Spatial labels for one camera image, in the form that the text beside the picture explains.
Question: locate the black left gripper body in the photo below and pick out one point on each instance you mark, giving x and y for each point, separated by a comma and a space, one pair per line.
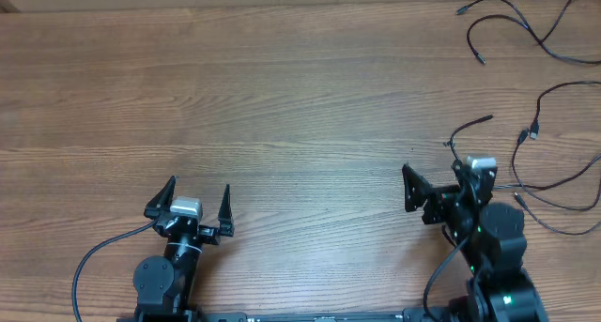
208, 236

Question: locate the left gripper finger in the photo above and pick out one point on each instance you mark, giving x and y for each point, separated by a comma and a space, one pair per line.
225, 216
162, 201

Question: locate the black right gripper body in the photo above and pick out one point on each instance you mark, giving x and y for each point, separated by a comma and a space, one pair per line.
441, 200

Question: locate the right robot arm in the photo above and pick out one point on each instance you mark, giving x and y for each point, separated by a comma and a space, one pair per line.
491, 238

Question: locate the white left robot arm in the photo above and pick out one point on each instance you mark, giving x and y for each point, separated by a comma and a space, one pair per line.
164, 283

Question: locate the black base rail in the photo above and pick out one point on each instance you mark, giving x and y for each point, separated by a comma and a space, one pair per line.
328, 316

